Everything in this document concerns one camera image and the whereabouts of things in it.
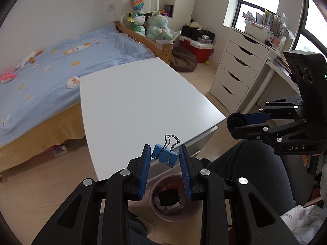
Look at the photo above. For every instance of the white wall outlet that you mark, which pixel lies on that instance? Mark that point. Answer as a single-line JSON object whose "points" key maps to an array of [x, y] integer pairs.
{"points": [[111, 7]]}

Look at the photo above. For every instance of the pink translucent waste bin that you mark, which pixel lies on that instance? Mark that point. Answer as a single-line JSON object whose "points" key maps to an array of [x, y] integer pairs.
{"points": [[173, 217]]}

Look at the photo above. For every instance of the cream hat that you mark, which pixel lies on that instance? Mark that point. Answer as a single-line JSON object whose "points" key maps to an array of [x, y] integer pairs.
{"points": [[194, 25]]}

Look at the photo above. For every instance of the beige bed skirt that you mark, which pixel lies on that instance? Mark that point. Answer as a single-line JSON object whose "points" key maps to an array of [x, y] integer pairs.
{"points": [[38, 137]]}

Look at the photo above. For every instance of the white curved desk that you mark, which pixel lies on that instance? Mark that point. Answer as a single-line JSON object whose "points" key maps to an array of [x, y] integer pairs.
{"points": [[278, 69]]}

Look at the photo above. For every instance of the green dragon plush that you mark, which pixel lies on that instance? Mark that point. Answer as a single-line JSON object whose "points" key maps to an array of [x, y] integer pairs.
{"points": [[136, 24]]}

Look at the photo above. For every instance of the stack of books and papers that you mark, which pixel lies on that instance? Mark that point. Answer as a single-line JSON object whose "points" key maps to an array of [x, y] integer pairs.
{"points": [[270, 25]]}

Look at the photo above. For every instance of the black bag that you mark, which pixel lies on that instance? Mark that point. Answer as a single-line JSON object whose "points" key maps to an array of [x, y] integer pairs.
{"points": [[196, 33]]}

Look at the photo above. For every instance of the red cooler box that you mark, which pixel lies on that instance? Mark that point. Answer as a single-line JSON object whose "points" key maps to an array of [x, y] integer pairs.
{"points": [[201, 53]]}

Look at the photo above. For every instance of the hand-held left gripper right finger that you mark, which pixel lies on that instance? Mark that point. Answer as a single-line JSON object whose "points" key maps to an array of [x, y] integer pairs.
{"points": [[185, 173]]}

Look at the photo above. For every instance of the pink plush toy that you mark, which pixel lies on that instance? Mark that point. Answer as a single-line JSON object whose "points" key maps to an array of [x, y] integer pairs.
{"points": [[7, 76]]}

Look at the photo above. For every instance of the blue binder clip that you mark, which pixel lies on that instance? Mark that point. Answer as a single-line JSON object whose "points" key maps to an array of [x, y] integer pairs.
{"points": [[163, 154]]}

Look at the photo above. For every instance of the person's right leg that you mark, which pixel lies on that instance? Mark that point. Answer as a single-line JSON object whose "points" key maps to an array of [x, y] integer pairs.
{"points": [[255, 173]]}

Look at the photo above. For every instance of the black sock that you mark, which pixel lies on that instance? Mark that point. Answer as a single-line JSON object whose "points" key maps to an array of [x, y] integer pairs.
{"points": [[167, 197], [233, 120]]}

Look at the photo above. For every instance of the teal unicorn plush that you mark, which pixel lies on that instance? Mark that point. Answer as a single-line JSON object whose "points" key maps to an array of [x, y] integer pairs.
{"points": [[158, 25]]}

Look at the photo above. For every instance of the white printed cloth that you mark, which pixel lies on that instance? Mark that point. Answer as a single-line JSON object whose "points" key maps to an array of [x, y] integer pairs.
{"points": [[301, 224]]}

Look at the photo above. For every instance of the brown cushion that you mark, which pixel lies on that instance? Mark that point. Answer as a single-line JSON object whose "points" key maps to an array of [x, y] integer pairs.
{"points": [[184, 61]]}

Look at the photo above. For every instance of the clear corner guard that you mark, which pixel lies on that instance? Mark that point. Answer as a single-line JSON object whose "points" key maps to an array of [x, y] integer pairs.
{"points": [[163, 45]]}

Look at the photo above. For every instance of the person's left foot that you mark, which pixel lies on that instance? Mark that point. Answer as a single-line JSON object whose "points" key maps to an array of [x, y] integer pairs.
{"points": [[151, 231]]}

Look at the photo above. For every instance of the white drawer cabinet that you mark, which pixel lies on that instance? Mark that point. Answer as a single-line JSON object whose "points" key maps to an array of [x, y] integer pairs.
{"points": [[237, 63]]}

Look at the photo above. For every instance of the person's leg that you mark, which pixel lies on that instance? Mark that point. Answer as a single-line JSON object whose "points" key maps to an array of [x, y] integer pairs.
{"points": [[138, 227], [255, 173]]}

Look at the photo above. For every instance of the wooden bed frame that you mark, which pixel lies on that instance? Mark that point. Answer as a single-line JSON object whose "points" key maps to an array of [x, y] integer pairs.
{"points": [[143, 40]]}

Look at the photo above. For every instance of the white goose plush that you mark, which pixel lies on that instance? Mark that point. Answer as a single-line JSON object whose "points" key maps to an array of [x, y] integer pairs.
{"points": [[26, 60]]}

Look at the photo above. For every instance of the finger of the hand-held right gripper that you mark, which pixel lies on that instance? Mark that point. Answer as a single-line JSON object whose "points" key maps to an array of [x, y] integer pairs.
{"points": [[255, 132], [255, 118]]}

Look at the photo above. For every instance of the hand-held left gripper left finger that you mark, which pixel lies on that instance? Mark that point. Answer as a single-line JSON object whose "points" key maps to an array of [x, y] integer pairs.
{"points": [[144, 173]]}

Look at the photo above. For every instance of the person's left leg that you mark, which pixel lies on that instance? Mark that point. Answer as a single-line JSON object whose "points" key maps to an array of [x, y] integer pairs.
{"points": [[138, 227]]}

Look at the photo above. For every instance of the bed with blue blanket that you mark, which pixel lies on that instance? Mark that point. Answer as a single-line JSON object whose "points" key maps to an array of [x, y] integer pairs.
{"points": [[51, 81]]}

